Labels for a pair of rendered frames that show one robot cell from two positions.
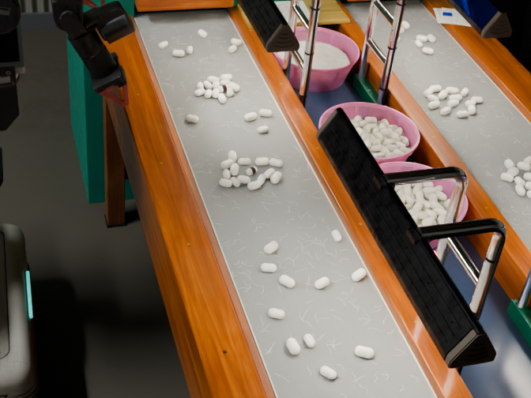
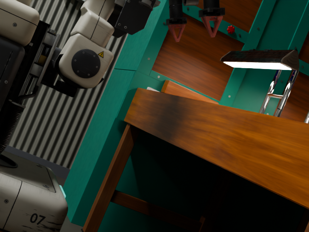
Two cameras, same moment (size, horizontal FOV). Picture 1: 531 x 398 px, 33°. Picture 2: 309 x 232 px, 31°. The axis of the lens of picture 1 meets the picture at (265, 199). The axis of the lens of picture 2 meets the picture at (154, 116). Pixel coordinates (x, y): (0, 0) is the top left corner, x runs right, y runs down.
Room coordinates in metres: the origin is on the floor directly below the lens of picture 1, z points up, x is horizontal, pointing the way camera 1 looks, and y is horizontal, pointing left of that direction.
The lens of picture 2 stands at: (-0.37, 0.30, 0.61)
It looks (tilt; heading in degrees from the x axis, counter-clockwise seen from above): 1 degrees up; 3
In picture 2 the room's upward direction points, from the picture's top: 23 degrees clockwise
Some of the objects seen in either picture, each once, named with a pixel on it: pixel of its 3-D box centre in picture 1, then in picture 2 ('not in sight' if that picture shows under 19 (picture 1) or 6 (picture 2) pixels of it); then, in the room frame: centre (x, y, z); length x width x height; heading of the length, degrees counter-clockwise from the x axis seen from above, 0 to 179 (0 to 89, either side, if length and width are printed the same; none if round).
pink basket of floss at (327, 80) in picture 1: (313, 61); not in sight; (2.40, -0.10, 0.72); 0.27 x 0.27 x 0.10
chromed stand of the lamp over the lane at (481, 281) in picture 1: (419, 288); not in sight; (1.26, -0.31, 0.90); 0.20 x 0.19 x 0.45; 20
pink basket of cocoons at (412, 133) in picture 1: (366, 144); not in sight; (1.99, -0.25, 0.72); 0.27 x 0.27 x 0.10
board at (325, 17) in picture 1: (293, 13); not in sight; (2.61, -0.02, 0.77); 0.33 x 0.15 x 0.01; 110
